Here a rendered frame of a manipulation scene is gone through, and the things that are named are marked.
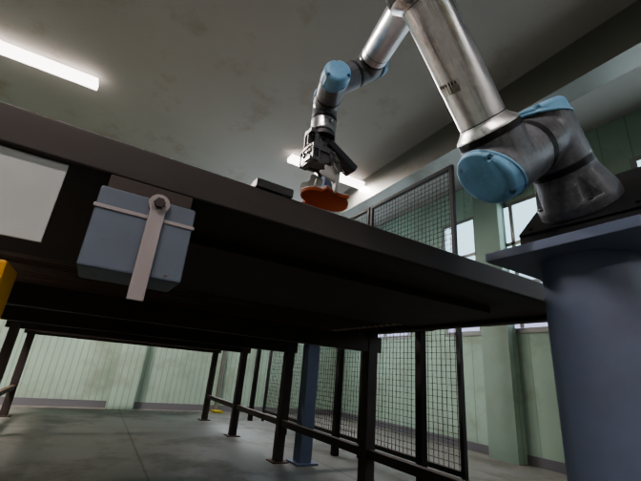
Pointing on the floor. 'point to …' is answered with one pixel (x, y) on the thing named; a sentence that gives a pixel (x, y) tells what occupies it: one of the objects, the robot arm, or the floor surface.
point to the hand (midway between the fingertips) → (324, 198)
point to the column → (592, 342)
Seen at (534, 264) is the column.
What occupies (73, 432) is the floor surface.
